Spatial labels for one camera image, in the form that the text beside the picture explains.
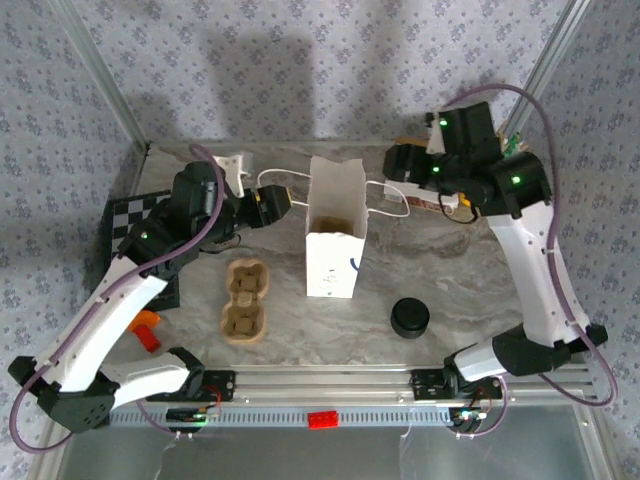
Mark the brown pulp cup carrier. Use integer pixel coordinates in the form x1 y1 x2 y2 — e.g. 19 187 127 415
219 257 271 345
313 214 355 235

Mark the white printed paper bag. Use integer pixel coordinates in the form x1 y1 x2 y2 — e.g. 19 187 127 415
256 155 411 300

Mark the folded white paper bags stack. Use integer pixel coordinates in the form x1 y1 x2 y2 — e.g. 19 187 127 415
384 134 464 214

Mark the bundle of stirrers and straws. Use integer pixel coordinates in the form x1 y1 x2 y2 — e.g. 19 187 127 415
497 119 529 161

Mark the black grey chessboard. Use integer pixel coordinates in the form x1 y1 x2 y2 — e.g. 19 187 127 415
107 189 181 309

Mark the red toy block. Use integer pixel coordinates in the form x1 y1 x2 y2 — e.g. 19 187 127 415
133 324 162 355

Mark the stack of black cup lids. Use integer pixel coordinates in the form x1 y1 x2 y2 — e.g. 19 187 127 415
390 296 432 340

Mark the red building brick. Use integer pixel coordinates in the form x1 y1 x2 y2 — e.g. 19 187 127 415
307 410 340 430

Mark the left small circuit board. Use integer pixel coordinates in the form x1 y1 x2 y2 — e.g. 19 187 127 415
166 407 222 427

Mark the small circuit board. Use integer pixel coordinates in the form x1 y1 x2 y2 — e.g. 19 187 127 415
166 407 222 427
449 407 490 432

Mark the right small circuit board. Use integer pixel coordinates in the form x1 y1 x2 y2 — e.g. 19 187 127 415
449 407 490 432

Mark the shiny metal panel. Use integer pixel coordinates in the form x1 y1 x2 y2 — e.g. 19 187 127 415
59 424 606 480

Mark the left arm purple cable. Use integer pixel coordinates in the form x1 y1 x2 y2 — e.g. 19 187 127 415
9 144 227 454

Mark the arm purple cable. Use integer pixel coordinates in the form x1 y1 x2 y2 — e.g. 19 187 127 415
442 83 617 441
9 144 227 454

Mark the right gripper black cable loop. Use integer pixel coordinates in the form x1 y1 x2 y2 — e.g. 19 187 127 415
438 191 477 225

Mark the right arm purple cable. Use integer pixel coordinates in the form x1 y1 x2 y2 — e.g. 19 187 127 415
442 83 617 441

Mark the aluminium frame post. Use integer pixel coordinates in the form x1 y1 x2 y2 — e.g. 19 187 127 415
49 0 152 154
514 0 596 124

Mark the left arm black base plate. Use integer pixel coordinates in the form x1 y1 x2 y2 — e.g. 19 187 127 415
144 369 237 404

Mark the aluminium mounting rail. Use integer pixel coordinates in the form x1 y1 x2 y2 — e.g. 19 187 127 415
53 363 599 407

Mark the grey slotted cable duct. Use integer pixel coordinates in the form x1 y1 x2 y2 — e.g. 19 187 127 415
107 405 464 430

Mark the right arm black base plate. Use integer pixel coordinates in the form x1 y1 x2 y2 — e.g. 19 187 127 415
410 368 504 401

